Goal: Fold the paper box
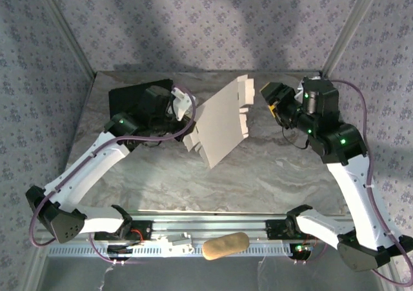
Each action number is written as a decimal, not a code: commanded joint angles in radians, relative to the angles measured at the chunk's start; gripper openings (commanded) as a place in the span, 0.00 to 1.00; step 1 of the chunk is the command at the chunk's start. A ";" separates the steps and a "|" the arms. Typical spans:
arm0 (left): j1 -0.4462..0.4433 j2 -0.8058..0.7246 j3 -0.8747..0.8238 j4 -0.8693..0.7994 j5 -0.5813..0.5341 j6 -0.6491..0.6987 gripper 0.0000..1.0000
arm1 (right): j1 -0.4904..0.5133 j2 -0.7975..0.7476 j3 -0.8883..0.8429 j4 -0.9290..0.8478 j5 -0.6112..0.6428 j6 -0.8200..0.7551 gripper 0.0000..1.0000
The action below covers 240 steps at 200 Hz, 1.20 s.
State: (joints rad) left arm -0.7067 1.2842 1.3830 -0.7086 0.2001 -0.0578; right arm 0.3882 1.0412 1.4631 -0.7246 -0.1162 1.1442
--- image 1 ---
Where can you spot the white paper box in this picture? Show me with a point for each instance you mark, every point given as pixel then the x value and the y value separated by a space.
pixel 219 126

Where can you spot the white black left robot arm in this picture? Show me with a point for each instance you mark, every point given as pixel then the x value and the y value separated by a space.
pixel 96 162

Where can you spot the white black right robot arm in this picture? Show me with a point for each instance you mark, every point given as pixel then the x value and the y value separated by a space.
pixel 351 187

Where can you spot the black carrying case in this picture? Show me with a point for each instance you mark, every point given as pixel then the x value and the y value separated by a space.
pixel 126 99

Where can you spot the tan oval sponge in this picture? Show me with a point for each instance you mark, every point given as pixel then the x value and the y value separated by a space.
pixel 226 246

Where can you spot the black right circuit board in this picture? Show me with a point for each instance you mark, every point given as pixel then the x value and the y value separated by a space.
pixel 300 252

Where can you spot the black circuit board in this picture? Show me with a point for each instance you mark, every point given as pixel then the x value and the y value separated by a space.
pixel 121 250
pixel 300 252

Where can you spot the black left circuit board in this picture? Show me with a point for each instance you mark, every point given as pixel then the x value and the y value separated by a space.
pixel 121 250

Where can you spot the aluminium frame post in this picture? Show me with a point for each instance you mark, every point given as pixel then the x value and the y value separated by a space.
pixel 71 34
pixel 350 29

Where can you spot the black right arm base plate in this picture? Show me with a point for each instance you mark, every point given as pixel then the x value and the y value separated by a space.
pixel 274 229

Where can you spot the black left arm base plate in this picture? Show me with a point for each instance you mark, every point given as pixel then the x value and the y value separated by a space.
pixel 146 230

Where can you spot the aluminium mounting rail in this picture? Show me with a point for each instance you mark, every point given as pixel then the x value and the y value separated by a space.
pixel 209 224

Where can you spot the white grey bracket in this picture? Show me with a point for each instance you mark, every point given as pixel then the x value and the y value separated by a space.
pixel 177 238

